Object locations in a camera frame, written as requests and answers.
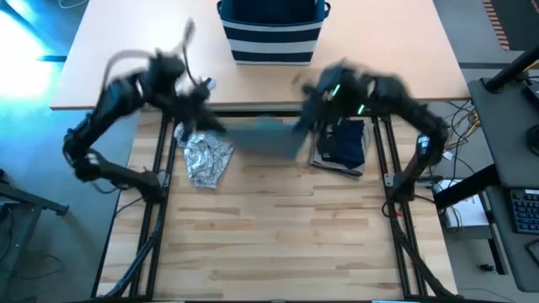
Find navy white striped fabric bin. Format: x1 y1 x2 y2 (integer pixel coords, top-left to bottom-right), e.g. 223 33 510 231
216 0 332 66

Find teal green shorts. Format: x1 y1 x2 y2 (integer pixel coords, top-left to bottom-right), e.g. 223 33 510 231
225 116 311 162

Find grey metal side table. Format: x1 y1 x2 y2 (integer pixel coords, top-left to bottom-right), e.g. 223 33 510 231
0 167 69 303

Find navy Puma underwear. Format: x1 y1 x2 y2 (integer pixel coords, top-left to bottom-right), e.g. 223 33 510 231
318 119 366 170

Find black aluminium table frame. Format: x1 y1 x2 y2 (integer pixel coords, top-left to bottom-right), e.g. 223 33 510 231
90 108 464 303

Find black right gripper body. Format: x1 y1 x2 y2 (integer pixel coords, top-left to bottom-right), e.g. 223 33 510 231
301 58 375 124

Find black monitor pole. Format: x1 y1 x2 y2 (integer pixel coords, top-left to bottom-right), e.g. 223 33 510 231
483 48 539 93

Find white leaf-print cloth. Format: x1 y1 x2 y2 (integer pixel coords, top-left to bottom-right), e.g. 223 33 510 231
173 121 235 190

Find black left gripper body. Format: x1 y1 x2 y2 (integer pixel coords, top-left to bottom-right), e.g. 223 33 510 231
166 77 216 130

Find khaki shorts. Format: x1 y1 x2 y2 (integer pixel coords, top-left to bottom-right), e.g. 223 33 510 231
310 120 374 181

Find black backlit keyboard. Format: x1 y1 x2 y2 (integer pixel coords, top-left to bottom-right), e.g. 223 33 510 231
510 189 539 235

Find yellow and black cable bundle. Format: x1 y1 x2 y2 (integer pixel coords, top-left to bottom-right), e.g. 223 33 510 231
423 100 481 167

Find dark rug with orange edge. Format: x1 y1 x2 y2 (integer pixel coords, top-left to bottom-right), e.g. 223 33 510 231
483 0 539 51

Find light wooden office desk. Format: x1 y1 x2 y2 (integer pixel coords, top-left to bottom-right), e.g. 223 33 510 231
49 0 471 111

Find dark grey side desk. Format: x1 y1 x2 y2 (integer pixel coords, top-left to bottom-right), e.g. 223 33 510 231
467 77 539 294

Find white box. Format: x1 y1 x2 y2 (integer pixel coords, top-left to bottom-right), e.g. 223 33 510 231
437 180 492 231

